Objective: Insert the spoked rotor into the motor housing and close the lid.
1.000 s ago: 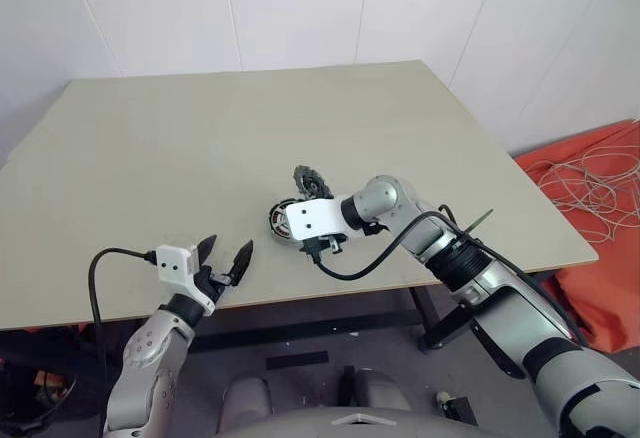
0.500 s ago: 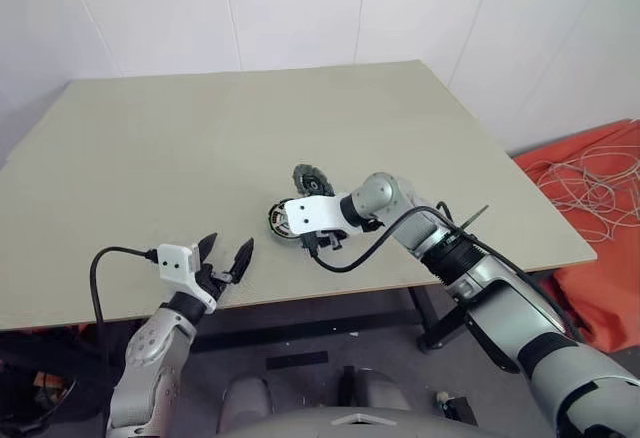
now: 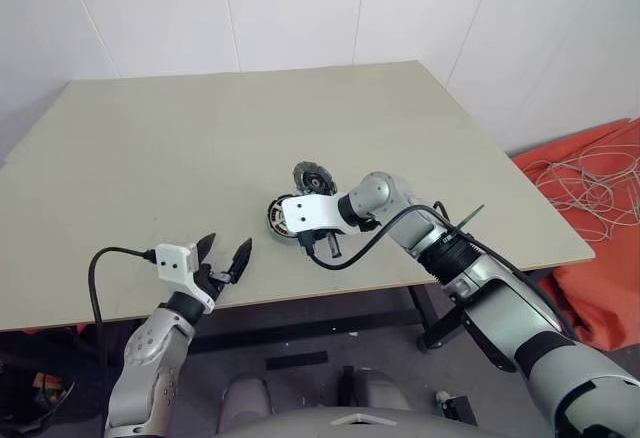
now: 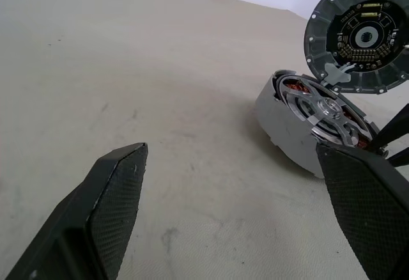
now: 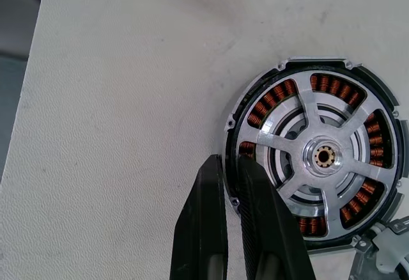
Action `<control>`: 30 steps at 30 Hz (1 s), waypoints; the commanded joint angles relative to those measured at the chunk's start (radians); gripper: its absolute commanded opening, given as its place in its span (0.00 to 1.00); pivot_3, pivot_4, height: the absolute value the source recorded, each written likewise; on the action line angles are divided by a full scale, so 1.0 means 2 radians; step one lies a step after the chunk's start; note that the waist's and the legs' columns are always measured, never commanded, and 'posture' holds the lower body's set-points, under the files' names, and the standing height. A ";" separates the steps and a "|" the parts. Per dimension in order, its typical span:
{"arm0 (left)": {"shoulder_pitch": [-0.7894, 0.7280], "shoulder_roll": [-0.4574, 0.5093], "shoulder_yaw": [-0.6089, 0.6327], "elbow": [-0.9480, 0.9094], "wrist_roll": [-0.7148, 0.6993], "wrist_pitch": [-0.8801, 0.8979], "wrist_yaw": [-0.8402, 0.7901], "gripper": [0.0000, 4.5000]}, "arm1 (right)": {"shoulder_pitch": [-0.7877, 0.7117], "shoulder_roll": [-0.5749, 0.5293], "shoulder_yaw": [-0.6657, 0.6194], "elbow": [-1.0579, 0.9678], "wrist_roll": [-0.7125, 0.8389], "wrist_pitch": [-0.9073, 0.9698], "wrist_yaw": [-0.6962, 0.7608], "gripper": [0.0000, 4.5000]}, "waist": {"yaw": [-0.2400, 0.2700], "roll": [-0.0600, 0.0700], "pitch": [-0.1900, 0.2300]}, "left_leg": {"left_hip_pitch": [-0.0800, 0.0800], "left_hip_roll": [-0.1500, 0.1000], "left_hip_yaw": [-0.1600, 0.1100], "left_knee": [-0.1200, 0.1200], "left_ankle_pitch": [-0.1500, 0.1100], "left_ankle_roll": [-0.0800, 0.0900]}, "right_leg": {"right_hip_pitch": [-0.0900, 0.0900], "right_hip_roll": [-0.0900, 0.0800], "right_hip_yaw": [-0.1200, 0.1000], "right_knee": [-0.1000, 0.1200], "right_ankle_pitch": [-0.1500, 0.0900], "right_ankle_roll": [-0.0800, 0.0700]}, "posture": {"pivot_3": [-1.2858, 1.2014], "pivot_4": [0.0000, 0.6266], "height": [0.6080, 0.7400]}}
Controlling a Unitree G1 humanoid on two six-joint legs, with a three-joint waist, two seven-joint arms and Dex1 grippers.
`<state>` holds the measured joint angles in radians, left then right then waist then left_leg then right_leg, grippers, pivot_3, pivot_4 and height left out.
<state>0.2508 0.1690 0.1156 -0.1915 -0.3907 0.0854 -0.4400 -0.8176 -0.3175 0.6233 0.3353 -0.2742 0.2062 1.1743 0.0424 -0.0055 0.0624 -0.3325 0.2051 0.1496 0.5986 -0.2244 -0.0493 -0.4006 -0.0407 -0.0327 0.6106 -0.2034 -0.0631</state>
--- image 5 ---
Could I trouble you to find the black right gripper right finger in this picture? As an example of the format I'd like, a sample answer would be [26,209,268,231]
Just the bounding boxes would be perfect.
[236,155,318,280]

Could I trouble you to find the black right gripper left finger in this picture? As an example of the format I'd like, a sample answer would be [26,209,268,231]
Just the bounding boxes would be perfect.
[169,153,229,280]

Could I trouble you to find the silver motor stator copper coils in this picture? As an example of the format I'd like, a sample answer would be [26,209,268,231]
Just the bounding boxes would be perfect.
[223,56,409,280]

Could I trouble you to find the black rimmed rotor wheel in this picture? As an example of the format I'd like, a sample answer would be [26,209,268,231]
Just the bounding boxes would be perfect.
[238,72,399,242]

